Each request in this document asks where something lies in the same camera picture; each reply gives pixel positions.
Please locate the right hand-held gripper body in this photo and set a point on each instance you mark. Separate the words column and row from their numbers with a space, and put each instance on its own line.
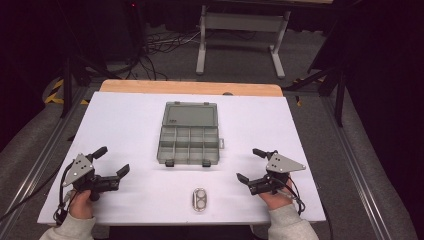
column 281, row 164

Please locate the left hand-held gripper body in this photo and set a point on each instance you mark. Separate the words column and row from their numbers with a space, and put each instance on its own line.
column 81, row 168

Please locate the person's right hand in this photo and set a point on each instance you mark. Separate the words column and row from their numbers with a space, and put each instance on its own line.
column 277, row 201

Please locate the person's left hand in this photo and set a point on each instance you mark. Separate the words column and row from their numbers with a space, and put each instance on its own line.
column 80, row 206

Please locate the yellow black hazard tape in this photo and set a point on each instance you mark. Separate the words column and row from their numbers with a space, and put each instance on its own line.
column 299, row 101
column 53, row 93

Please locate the grey clear plastic organizer box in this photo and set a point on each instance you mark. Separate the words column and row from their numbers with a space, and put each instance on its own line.
column 190, row 134

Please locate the black tripod stand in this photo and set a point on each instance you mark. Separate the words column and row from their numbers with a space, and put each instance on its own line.
column 340, row 100
column 66, row 87

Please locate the aluminium floor rail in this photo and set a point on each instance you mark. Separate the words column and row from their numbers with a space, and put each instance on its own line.
column 356, row 173
column 40, row 160

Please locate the white metal desk frame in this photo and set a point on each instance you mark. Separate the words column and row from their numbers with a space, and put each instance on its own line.
column 245, row 22

